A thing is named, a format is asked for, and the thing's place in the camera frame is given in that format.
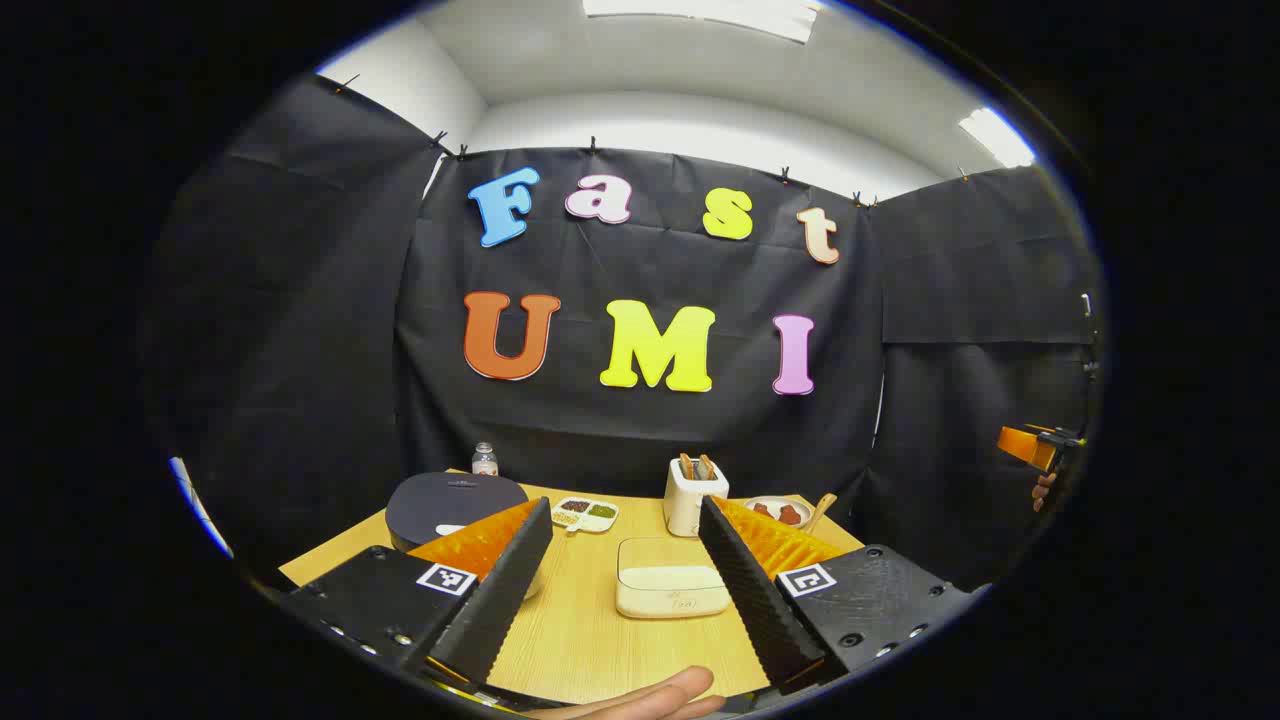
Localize clear plastic rice box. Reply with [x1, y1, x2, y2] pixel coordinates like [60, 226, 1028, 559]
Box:
[615, 537, 732, 621]

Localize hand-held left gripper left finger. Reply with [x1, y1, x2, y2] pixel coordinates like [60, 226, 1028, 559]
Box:
[283, 497, 554, 689]

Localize dark grey rice cooker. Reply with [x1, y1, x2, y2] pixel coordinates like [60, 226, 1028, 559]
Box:
[386, 472, 529, 553]

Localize white divided dish with beans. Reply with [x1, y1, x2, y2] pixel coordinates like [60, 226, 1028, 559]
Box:
[552, 497, 620, 534]

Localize white plate with red meat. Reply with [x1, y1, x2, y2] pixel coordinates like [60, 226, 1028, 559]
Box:
[743, 496, 814, 529]

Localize small ceiling light panel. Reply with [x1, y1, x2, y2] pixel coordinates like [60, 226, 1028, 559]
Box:
[958, 107, 1037, 169]

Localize black backdrop cloth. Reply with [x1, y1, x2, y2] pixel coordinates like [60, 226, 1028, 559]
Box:
[150, 72, 1106, 593]

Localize large ceiling light panel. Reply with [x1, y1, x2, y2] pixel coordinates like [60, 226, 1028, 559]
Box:
[583, 0, 823, 44]

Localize white toaster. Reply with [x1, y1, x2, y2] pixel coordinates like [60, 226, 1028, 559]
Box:
[664, 458, 730, 539]

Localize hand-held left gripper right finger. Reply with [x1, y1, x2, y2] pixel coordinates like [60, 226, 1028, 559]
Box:
[697, 495, 976, 696]

